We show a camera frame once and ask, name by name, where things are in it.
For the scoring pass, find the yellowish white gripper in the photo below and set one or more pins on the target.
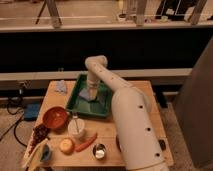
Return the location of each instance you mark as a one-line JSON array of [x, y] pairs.
[[92, 93]]

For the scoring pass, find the blue sponge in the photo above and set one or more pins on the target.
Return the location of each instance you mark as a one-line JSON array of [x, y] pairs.
[[84, 94]]

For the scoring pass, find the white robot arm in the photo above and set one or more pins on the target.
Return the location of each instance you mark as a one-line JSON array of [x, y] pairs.
[[130, 108]]

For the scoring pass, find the green plastic tray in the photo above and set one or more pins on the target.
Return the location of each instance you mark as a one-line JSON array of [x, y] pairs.
[[98, 108]]

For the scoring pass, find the light blue crumpled cloth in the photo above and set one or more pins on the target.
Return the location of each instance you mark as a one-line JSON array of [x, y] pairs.
[[61, 87]]

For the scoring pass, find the orange bowl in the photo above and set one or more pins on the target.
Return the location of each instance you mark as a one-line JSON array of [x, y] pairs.
[[55, 118]]

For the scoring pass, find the purple bowl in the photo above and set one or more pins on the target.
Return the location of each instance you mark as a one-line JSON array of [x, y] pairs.
[[117, 143]]

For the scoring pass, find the orange carrot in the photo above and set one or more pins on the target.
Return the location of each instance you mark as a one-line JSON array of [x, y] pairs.
[[80, 146]]

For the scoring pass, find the small metal cup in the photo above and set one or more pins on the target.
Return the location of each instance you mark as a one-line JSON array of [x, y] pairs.
[[99, 151]]

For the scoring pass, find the yellow apple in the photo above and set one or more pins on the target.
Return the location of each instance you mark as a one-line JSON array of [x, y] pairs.
[[66, 146]]

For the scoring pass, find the blue box on floor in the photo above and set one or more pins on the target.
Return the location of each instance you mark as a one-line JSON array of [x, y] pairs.
[[31, 112]]

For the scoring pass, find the red grape bunch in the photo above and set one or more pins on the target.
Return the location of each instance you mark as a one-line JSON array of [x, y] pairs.
[[40, 132]]

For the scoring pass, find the small blue bowl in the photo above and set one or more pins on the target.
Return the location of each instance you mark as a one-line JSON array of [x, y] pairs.
[[46, 153]]

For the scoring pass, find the yellow banana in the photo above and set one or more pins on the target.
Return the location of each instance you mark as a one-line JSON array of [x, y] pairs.
[[34, 159]]

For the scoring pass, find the black rectangular block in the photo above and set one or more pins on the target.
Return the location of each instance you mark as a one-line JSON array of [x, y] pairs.
[[162, 144]]

